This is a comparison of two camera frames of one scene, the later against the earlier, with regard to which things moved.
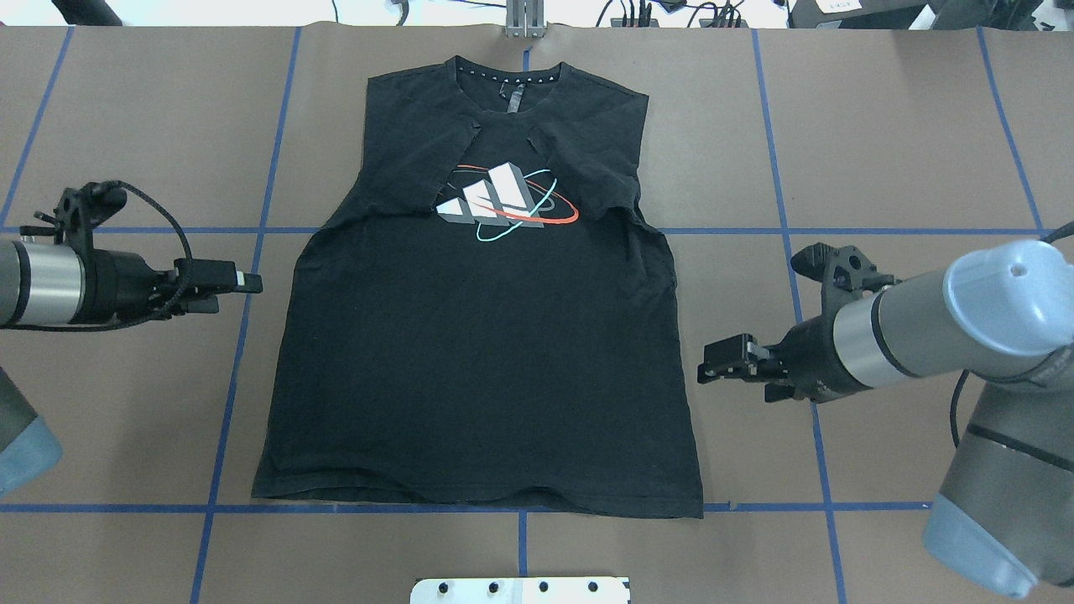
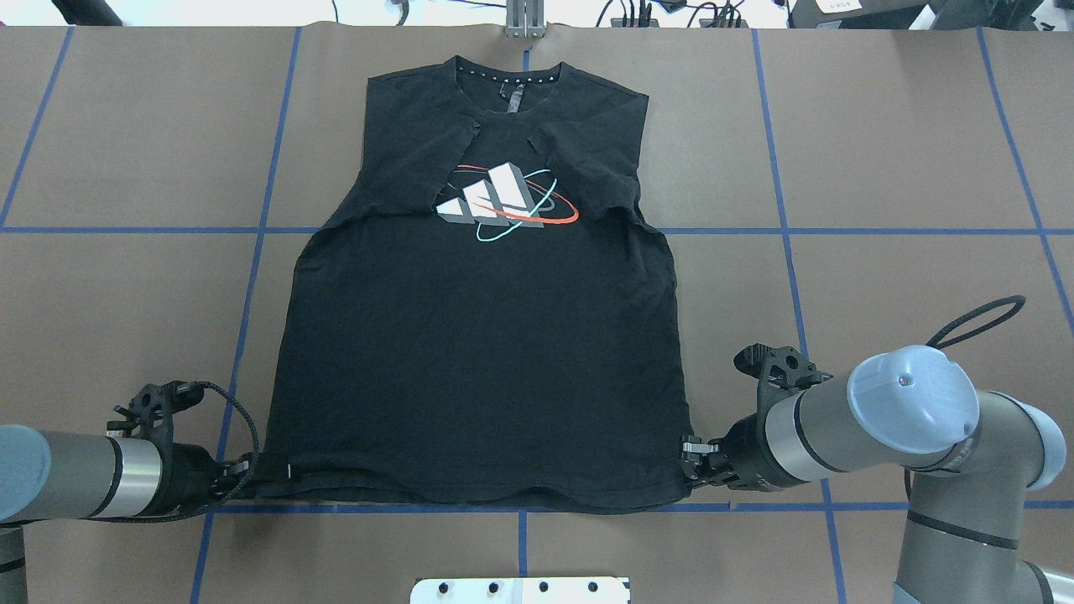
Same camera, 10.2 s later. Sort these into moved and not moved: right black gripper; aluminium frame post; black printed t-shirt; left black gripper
Moved: left black gripper; right black gripper
Not moved: aluminium frame post; black printed t-shirt
